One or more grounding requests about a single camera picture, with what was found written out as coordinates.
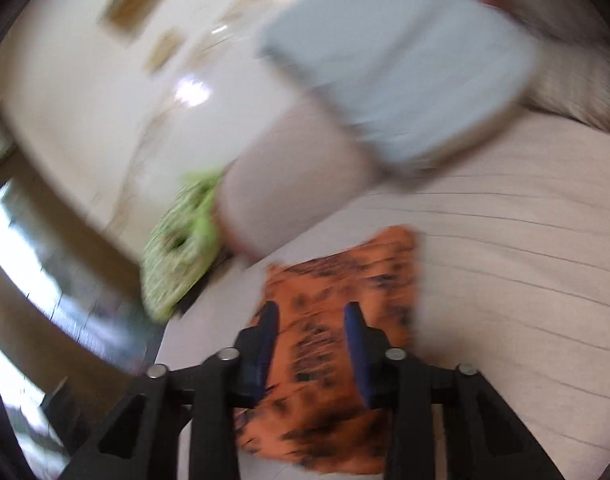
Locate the glass door panel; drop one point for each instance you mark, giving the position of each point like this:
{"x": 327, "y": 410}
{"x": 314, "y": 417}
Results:
{"x": 60, "y": 280}

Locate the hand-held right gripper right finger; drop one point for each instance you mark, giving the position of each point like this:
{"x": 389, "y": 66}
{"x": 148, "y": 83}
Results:
{"x": 357, "y": 355}

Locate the pale pink sofa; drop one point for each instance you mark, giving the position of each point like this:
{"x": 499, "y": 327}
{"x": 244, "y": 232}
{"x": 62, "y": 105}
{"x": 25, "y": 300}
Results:
{"x": 510, "y": 285}

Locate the green patterned pillow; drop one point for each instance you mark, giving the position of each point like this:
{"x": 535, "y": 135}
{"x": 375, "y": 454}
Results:
{"x": 180, "y": 260}

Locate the small gold picture frame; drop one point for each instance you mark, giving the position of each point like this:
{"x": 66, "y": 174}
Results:
{"x": 164, "y": 51}

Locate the orange floral garment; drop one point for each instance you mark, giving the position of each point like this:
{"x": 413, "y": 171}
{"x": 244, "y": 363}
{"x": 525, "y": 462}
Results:
{"x": 320, "y": 300}

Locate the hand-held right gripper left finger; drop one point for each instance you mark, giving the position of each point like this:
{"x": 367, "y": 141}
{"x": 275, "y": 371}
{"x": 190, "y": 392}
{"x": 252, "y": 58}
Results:
{"x": 265, "y": 350}

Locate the person's arm in grey sleeve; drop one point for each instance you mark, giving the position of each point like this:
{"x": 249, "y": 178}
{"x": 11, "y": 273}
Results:
{"x": 395, "y": 60}

